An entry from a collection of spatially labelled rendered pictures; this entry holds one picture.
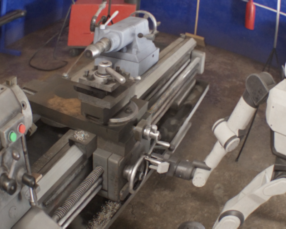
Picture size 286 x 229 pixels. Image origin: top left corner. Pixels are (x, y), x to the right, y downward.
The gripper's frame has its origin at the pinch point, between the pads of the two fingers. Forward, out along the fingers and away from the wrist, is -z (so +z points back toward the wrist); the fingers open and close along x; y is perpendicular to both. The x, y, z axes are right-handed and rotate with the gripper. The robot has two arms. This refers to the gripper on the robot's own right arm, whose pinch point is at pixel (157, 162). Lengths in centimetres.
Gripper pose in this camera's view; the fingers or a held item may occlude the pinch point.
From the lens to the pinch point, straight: 176.7
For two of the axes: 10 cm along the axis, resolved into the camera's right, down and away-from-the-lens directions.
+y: 3.7, -2.4, 9.0
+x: -1.6, 9.3, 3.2
